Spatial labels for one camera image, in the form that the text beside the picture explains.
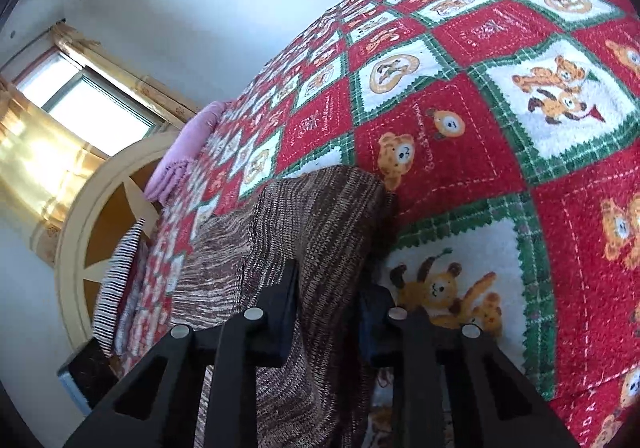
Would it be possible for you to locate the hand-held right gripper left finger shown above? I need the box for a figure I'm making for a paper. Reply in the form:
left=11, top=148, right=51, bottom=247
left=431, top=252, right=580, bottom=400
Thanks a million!
left=62, top=259, right=301, bottom=448

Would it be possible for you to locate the red checked printed blanket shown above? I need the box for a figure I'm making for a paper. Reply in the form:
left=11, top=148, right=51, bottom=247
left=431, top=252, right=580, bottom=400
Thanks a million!
left=112, top=0, right=640, bottom=448

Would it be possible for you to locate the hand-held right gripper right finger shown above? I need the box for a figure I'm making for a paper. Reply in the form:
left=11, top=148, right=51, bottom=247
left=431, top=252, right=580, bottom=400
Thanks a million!
left=359, top=287, right=579, bottom=448

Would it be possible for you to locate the cream wooden headboard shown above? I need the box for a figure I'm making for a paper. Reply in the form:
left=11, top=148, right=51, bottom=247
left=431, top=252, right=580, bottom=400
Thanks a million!
left=54, top=128, right=186, bottom=354

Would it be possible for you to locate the yellow patterned curtain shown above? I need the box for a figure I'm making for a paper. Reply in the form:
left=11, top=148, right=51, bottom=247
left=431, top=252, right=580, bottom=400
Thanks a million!
left=50, top=25, right=201, bottom=125
left=0, top=78, right=108, bottom=269

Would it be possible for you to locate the pink folded blanket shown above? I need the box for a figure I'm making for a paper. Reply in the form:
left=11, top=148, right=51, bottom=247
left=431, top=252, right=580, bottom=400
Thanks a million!
left=145, top=100, right=233, bottom=204

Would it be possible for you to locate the brown knitted sweater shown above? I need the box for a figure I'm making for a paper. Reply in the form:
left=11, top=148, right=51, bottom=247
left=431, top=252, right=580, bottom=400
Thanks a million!
left=170, top=165, right=401, bottom=448

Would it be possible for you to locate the black white striped pillow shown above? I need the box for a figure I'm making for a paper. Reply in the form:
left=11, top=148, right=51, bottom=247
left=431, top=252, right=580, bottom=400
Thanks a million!
left=92, top=218, right=146, bottom=356

